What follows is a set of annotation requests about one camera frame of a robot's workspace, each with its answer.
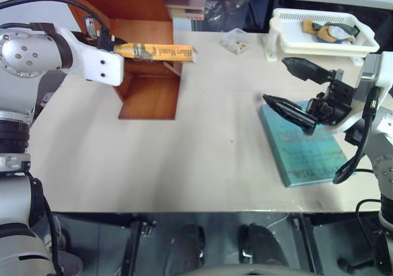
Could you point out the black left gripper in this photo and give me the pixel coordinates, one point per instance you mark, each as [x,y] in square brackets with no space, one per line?
[104,39]

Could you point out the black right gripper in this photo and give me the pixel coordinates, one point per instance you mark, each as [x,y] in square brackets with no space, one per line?
[334,104]

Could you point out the yellow paperback book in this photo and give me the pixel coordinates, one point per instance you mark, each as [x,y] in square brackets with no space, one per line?
[165,53]

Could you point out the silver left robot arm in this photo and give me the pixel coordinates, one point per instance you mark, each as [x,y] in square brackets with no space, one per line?
[21,51]

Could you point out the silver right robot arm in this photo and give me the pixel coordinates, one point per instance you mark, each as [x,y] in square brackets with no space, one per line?
[383,165]

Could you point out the wooden bookshelf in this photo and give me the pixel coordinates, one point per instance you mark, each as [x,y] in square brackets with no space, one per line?
[144,18]

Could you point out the teal hardcover book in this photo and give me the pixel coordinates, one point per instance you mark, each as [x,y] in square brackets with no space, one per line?
[307,156]

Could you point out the mauve book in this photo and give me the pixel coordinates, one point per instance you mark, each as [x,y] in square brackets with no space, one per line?
[184,0]

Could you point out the white plastic basket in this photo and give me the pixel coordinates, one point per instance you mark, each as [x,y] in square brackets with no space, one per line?
[319,49]

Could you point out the yellow cloth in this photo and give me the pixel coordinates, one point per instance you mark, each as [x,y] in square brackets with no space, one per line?
[308,26]

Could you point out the white cloth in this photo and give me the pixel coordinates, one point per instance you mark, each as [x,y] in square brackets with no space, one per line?
[336,32]

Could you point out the grey green cloth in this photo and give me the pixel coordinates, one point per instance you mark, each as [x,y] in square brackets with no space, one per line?
[342,27]

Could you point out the small clear plastic box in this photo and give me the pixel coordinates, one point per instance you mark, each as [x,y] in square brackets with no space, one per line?
[235,41]

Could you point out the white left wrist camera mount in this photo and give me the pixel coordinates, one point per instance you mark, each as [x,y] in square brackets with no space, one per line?
[98,65]

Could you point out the metal shelf bracket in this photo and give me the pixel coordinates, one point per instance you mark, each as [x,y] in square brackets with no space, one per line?
[89,25]

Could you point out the black table frame leg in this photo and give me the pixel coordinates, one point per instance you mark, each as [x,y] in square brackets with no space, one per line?
[135,245]

